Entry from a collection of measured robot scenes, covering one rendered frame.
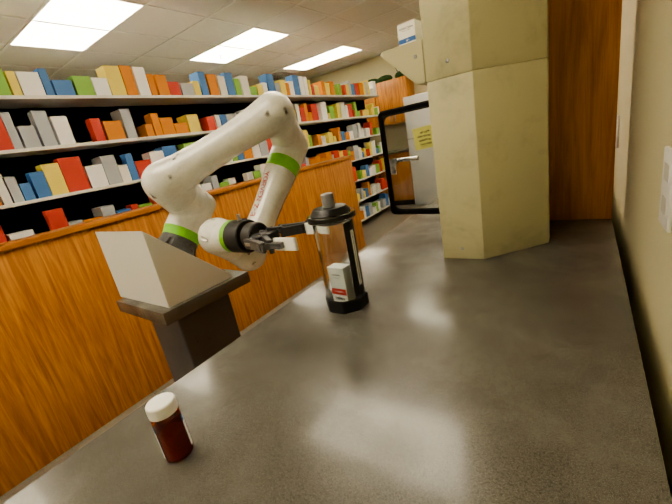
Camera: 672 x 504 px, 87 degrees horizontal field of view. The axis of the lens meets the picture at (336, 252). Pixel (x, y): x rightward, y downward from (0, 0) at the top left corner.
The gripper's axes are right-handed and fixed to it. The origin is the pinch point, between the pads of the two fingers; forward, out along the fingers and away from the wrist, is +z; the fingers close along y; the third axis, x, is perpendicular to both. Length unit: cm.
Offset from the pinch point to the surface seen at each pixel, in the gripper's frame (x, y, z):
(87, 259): 17, 10, -174
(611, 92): -18, 70, 59
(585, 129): -9, 70, 53
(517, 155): -8, 41, 39
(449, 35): -38, 33, 27
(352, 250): 3.3, -0.5, 12.4
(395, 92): -77, 552, -223
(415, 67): -33, 33, 18
